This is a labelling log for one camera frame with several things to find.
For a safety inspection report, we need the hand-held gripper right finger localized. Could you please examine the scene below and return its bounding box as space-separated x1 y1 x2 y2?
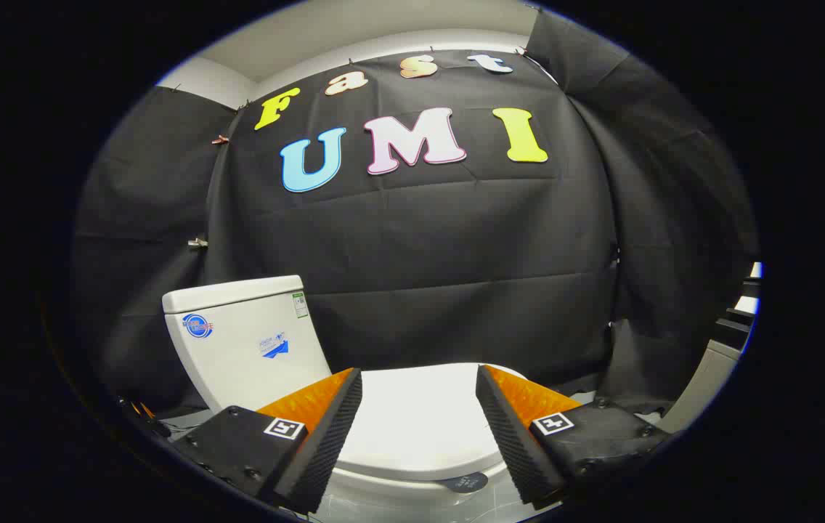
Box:
476 363 671 509

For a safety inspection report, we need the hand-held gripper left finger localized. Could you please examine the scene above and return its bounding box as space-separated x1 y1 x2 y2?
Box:
169 367 364 515

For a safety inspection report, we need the white toilet lid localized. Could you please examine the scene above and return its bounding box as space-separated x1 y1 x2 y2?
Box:
336 362 531 482

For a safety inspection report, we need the white ceramic toilet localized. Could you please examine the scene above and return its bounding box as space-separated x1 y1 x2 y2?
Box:
162 275 522 518

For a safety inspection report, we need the grey striped panel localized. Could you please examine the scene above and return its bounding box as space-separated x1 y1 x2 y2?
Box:
658 261 763 435

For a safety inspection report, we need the black backdrop cloth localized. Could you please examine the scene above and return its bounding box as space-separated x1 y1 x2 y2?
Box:
71 11 760 418

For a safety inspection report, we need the black cable with orange end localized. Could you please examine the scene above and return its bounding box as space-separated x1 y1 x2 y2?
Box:
116 396 174 438

